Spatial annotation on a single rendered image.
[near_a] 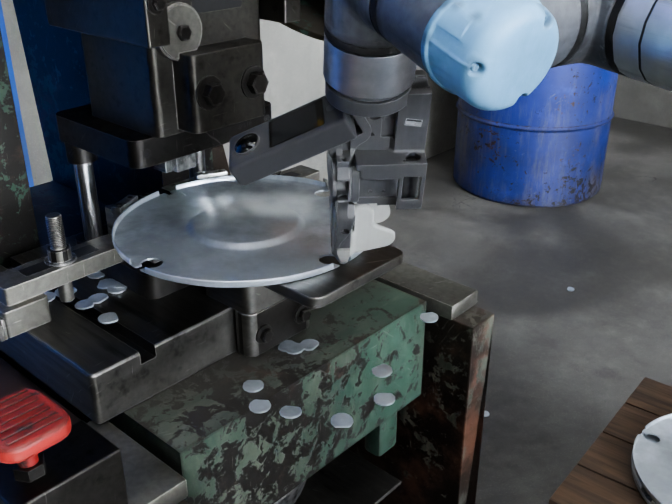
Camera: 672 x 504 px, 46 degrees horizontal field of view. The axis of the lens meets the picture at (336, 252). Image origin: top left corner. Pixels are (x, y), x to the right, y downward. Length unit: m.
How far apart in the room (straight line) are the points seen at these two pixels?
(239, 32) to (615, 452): 0.82
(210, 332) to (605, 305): 1.69
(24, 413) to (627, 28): 0.52
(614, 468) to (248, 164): 0.79
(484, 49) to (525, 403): 1.52
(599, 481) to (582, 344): 1.01
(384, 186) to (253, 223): 0.22
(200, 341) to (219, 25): 0.33
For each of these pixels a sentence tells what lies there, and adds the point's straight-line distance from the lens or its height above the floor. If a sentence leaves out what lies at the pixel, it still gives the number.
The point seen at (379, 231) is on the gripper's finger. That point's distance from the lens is 0.75.
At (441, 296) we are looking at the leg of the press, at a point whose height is 0.64.
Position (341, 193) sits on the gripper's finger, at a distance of 0.69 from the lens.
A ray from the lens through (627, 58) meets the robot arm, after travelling 0.58.
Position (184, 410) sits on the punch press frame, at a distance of 0.83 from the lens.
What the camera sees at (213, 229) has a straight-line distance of 0.87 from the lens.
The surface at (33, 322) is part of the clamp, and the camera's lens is 0.89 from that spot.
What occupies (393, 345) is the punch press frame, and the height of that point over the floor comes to 0.61.
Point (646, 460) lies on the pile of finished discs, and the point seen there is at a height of 0.37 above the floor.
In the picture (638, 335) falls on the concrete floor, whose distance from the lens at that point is 2.30.
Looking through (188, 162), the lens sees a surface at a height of 0.83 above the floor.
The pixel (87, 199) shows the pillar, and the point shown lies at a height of 0.79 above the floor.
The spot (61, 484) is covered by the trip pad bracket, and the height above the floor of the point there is 0.70.
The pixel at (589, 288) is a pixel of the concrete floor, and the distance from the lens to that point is 2.49.
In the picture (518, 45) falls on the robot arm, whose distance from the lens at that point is 0.51.
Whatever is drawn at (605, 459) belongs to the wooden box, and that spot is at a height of 0.35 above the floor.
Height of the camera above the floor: 1.14
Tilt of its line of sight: 26 degrees down
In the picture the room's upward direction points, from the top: straight up
